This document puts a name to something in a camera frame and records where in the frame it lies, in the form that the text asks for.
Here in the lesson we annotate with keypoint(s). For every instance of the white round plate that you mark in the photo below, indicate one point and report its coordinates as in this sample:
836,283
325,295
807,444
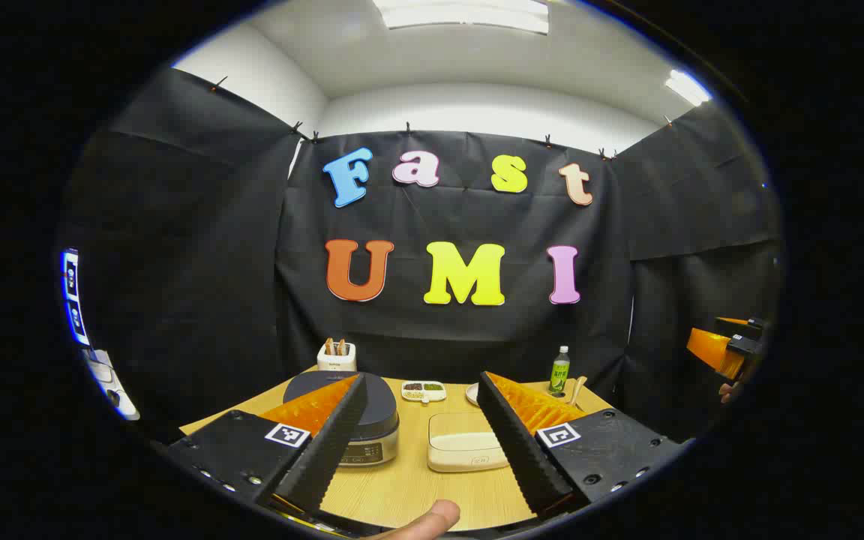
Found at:
472,394

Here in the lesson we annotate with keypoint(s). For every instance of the wooden spoon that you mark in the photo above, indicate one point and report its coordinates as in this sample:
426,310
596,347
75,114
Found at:
577,388

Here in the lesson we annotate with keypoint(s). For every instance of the small ceiling light panel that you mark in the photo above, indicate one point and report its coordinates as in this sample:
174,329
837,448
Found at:
688,88

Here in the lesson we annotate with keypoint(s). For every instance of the cream rice container box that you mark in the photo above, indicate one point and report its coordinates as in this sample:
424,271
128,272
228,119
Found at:
466,442

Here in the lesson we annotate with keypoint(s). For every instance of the computer monitor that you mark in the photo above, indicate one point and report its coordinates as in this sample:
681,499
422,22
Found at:
74,300

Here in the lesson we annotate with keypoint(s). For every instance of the white toaster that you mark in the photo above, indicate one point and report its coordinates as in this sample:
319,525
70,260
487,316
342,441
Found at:
336,361

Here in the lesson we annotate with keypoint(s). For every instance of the green drink bottle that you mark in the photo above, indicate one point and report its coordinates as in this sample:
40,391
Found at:
559,371

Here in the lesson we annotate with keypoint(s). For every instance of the black computer mouse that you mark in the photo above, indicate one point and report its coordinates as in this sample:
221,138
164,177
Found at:
114,396

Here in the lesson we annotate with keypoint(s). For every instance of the black backdrop cloth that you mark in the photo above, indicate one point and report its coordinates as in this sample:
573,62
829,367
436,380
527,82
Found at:
447,330

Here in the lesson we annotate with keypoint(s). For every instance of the white side desk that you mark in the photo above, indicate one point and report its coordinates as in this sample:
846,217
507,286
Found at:
113,382

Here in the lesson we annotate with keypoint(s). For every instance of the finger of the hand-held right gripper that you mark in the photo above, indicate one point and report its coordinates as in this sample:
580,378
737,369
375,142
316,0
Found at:
713,349

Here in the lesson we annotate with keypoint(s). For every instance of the white divided condiment dish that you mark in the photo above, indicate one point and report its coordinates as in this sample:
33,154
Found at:
423,390

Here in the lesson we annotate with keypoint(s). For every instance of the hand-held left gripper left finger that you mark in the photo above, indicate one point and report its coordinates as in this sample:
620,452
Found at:
327,450

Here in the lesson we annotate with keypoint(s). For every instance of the large ceiling light panel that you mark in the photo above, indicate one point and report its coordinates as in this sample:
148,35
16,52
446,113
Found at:
462,13

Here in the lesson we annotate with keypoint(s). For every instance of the dark grey rice cooker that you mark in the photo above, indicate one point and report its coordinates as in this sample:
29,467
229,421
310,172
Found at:
379,405

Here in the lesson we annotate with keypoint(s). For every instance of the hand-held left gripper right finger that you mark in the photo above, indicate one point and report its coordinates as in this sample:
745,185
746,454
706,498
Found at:
522,450

